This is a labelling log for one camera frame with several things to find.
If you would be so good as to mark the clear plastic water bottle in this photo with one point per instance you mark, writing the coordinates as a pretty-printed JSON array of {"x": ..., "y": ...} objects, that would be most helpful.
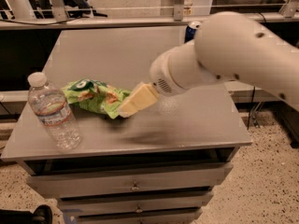
[{"x": 49, "y": 104}]

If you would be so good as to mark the metal guard rail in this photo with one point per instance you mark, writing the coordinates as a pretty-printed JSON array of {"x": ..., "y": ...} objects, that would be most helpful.
[{"x": 118, "y": 13}]

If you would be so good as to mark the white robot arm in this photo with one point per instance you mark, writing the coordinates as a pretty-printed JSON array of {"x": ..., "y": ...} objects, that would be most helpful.
[{"x": 226, "y": 46}]

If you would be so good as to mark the middle grey drawer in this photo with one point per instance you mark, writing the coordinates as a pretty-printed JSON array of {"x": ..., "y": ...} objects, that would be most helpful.
[{"x": 137, "y": 203}]

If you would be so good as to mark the grey drawer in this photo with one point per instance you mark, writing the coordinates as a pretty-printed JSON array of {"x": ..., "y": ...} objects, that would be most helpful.
[
  {"x": 131, "y": 180},
  {"x": 151, "y": 217},
  {"x": 137, "y": 203}
]

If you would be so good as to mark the green rice chip bag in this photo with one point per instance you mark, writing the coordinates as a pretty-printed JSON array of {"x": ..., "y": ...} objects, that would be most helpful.
[{"x": 95, "y": 96}]

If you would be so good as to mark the blue pepsi can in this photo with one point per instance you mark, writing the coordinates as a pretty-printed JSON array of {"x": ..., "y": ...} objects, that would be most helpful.
[{"x": 191, "y": 30}]

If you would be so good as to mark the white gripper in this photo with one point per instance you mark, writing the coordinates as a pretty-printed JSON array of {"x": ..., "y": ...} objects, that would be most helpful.
[{"x": 163, "y": 73}]

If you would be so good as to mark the bottom grey drawer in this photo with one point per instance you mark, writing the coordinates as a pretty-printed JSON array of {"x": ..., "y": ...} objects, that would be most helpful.
[{"x": 151, "y": 217}]

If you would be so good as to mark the top grey drawer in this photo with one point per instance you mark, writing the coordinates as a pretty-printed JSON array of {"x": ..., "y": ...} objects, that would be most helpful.
[{"x": 131, "y": 180}]

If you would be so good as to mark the black object bottom left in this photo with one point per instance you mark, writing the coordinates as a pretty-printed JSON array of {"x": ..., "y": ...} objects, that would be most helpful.
[{"x": 42, "y": 215}]

